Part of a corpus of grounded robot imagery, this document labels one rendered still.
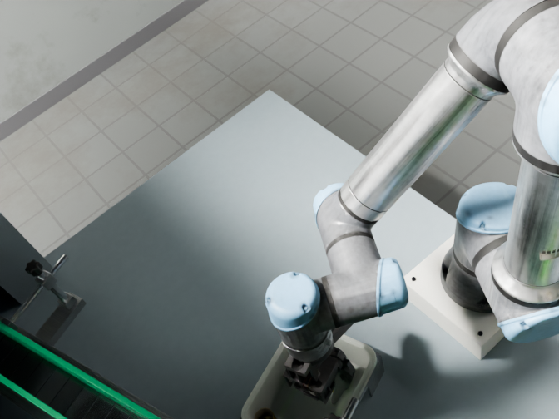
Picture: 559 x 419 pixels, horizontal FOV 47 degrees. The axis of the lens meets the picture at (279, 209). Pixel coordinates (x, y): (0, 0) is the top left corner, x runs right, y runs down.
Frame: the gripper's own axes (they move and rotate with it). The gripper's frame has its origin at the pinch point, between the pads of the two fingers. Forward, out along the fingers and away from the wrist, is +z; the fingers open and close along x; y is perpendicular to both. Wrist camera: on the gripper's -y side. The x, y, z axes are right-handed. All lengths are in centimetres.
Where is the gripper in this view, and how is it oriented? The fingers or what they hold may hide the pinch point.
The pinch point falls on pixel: (333, 377)
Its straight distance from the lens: 118.9
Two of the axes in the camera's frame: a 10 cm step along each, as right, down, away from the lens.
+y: -4.9, 7.6, -4.3
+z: 2.1, 5.8, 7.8
